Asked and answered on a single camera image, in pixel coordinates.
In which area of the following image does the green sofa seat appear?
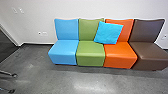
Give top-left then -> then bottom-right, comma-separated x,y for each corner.
75,18 -> 107,68

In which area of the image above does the blue sofa seat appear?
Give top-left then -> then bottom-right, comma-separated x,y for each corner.
47,18 -> 80,66

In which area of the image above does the blue square cushion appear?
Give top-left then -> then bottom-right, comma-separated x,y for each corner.
93,20 -> 124,46

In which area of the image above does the orange sofa seat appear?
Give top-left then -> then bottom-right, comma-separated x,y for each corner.
103,18 -> 138,70

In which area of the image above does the brown sofa seat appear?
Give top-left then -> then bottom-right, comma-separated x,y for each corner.
128,18 -> 168,72

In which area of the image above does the white wall outlet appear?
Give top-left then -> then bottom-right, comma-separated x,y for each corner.
161,33 -> 168,40
37,31 -> 49,37

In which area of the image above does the white wall switch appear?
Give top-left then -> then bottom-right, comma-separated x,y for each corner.
11,7 -> 25,15

